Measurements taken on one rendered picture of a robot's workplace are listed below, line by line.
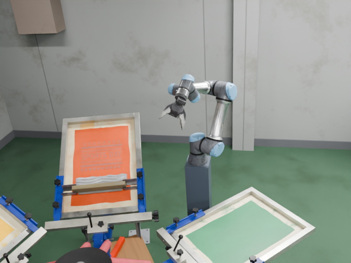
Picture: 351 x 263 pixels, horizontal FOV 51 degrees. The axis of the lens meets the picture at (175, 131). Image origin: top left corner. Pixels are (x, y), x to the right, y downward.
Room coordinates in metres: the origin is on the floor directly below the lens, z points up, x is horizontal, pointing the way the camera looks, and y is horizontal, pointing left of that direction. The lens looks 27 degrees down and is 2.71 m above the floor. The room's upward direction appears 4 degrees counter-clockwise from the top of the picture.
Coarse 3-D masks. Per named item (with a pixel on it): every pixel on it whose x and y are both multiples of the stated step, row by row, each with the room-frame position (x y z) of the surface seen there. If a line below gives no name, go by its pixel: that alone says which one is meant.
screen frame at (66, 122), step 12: (72, 120) 2.57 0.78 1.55; (84, 120) 2.57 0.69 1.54; (96, 120) 2.57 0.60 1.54; (108, 120) 2.58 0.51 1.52; (120, 120) 2.59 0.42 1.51; (60, 156) 2.31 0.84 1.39; (60, 168) 2.23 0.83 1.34; (72, 216) 1.93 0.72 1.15; (84, 216) 1.93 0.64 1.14; (96, 216) 1.95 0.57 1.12
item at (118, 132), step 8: (104, 128) 2.53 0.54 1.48; (112, 128) 2.53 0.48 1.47; (120, 128) 2.53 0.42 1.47; (104, 136) 2.48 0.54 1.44; (112, 136) 2.47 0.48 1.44; (120, 136) 2.47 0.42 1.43; (128, 152) 2.35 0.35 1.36; (128, 160) 2.30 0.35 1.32; (128, 168) 2.24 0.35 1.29; (128, 176) 2.19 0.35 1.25; (112, 192) 2.09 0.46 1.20; (120, 192) 2.09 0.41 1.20; (128, 192) 2.09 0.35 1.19; (104, 200) 2.04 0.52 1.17; (112, 200) 2.04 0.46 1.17; (120, 200) 2.04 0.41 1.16
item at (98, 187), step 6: (72, 186) 2.05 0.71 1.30; (78, 186) 2.05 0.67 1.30; (84, 186) 2.04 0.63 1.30; (90, 186) 2.04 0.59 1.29; (96, 186) 2.04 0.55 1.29; (102, 186) 2.04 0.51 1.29; (108, 186) 2.04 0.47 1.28; (114, 186) 2.05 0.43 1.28; (120, 186) 2.05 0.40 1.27; (78, 192) 2.06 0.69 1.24
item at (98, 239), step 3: (93, 234) 1.78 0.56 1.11; (96, 234) 1.78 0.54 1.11; (99, 234) 1.78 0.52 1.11; (102, 234) 1.78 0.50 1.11; (93, 237) 1.77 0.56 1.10; (96, 237) 1.77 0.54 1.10; (99, 237) 1.77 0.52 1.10; (102, 237) 1.76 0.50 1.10; (93, 240) 1.75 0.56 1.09; (96, 240) 1.75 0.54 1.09; (99, 240) 1.75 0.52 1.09; (102, 240) 1.75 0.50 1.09; (93, 243) 1.74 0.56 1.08; (96, 243) 1.74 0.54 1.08; (99, 243) 1.73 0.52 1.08; (102, 243) 1.73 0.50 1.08; (93, 246) 1.72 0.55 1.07; (96, 246) 1.72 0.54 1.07; (99, 246) 1.72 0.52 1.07
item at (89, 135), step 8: (96, 128) 2.54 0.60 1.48; (80, 136) 2.48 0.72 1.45; (88, 136) 2.48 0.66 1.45; (96, 136) 2.48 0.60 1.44; (80, 144) 2.43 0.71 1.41; (80, 152) 2.37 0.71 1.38; (80, 160) 2.31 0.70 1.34; (80, 176) 2.20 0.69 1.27; (88, 176) 2.20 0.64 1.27; (96, 176) 2.20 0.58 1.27; (72, 200) 2.05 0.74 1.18; (80, 200) 2.05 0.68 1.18; (88, 200) 2.05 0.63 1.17; (96, 200) 2.05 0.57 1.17
